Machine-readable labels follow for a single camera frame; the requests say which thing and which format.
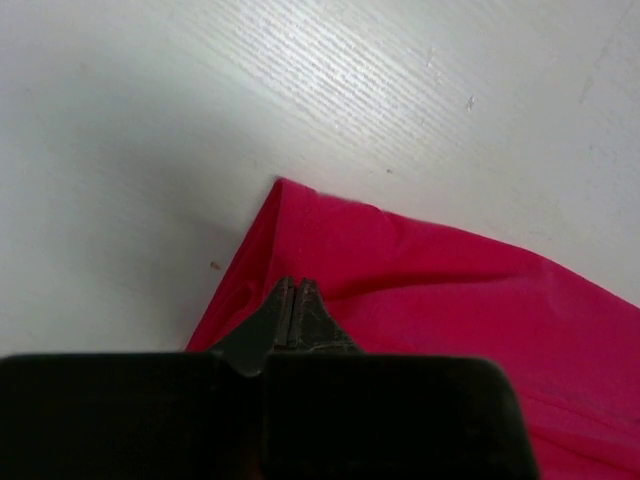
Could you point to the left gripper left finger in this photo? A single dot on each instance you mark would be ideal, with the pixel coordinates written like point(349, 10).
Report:
point(142, 415)

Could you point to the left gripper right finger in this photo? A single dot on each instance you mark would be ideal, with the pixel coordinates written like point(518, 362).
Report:
point(332, 411)

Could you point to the red t shirt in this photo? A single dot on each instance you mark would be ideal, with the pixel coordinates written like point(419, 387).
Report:
point(398, 285)

